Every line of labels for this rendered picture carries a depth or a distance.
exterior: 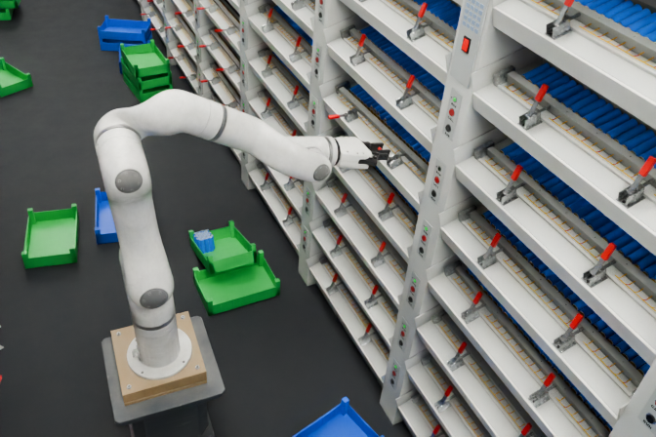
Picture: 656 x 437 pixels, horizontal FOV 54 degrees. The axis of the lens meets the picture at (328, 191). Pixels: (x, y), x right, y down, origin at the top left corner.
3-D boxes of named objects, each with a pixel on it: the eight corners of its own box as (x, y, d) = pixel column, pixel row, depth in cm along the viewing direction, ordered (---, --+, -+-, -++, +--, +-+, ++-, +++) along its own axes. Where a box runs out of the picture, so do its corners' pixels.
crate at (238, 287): (208, 316, 250) (208, 302, 245) (193, 281, 264) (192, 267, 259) (279, 295, 262) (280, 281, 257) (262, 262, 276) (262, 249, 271)
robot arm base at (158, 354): (132, 387, 184) (123, 348, 172) (123, 336, 198) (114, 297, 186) (197, 370, 190) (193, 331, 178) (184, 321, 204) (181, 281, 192)
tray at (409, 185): (422, 217, 174) (418, 192, 168) (324, 108, 216) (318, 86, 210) (483, 183, 178) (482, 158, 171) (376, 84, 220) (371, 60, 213)
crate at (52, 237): (77, 262, 268) (74, 248, 263) (24, 268, 263) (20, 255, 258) (79, 217, 291) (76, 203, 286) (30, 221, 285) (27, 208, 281)
